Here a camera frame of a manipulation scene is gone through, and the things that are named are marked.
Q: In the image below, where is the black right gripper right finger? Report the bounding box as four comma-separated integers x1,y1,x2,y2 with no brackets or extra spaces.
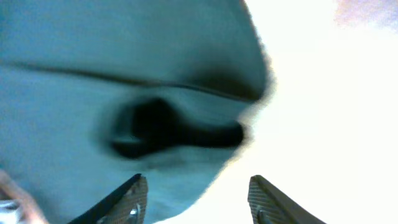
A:
248,175,325,224

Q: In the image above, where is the light blue t-shirt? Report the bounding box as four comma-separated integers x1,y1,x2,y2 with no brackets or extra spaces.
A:
1,1,264,223

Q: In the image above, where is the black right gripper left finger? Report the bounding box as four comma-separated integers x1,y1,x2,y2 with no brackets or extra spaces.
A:
69,174,148,224

